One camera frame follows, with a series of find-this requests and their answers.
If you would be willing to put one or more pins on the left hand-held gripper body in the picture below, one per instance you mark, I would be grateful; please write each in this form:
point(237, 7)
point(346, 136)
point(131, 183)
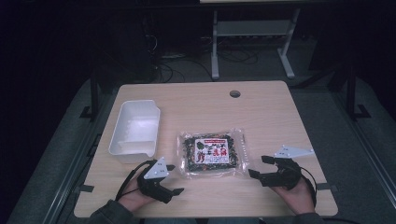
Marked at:
point(153, 183)

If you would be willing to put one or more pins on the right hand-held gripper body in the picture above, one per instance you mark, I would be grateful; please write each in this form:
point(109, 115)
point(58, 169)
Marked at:
point(285, 175)

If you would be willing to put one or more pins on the clear packet of dark snack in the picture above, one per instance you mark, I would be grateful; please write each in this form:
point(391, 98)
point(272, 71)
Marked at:
point(212, 154)

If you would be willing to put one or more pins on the white plastic bin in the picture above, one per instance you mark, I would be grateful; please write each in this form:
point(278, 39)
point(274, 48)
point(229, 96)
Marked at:
point(135, 132)

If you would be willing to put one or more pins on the person's left hand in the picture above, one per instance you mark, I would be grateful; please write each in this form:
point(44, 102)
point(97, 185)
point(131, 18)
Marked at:
point(134, 196)

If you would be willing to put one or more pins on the person's right hand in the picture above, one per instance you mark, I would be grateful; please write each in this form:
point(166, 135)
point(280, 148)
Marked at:
point(295, 197)

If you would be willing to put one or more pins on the black metal stand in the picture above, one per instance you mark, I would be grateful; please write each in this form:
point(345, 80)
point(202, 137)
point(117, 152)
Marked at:
point(352, 93)
point(94, 96)

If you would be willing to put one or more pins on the black table edge bracket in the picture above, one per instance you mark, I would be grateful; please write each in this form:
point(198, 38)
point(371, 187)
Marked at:
point(84, 188)
point(327, 187)

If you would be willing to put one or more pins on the white metal desk frame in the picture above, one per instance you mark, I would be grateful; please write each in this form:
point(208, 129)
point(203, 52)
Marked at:
point(252, 28)

